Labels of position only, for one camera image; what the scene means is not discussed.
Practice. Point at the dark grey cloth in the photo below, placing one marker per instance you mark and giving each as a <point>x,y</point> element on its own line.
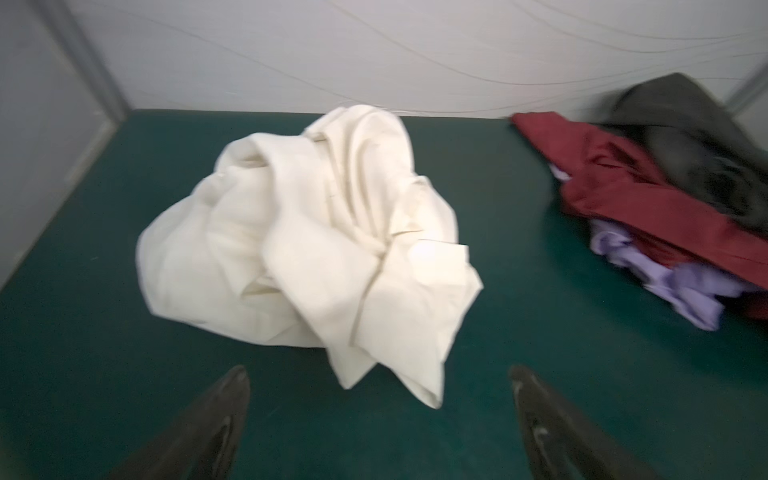
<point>697,145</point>

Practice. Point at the maroon cloth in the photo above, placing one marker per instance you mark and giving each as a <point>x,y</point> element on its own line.
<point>614,178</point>

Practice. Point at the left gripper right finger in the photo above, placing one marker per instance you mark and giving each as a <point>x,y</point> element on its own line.
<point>561,442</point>

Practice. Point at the lavender purple cloth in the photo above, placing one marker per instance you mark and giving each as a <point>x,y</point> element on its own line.
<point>692,288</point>

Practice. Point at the cream white cloth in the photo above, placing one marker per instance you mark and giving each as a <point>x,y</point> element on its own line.
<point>327,239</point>

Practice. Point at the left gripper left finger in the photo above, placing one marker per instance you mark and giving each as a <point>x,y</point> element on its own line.
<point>202,442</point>

